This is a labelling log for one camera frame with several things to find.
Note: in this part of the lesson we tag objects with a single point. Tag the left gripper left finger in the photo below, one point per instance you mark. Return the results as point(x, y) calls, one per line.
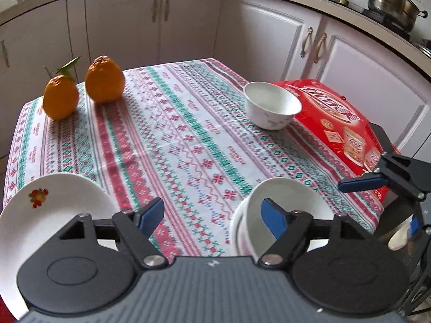
point(134, 230)

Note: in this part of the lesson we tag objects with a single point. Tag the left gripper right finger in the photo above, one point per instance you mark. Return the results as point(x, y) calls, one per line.
point(290, 231)

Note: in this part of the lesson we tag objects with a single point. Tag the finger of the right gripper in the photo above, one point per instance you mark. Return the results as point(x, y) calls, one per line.
point(363, 183)

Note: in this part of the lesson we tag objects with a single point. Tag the white bowl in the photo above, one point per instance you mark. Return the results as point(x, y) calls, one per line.
point(269, 106)
point(239, 244)
point(290, 195)

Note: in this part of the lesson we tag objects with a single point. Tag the white fruit plate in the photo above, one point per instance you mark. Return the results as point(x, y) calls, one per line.
point(34, 214)

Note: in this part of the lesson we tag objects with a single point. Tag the right gloved hand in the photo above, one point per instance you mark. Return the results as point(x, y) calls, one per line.
point(401, 235)

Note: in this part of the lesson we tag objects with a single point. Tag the red snack box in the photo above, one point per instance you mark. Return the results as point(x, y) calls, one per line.
point(333, 133)

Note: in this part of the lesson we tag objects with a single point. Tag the patterned tablecloth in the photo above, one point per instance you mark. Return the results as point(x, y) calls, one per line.
point(180, 133)

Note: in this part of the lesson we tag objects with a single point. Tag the orange with leaf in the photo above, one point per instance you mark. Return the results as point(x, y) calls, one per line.
point(61, 95)

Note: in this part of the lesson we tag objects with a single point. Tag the orange without leaf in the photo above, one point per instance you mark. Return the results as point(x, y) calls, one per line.
point(104, 81)

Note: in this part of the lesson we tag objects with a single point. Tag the steel pot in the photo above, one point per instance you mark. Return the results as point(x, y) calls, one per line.
point(403, 13)

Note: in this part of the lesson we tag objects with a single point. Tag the white base cabinets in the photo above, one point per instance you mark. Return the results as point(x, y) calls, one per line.
point(379, 72)

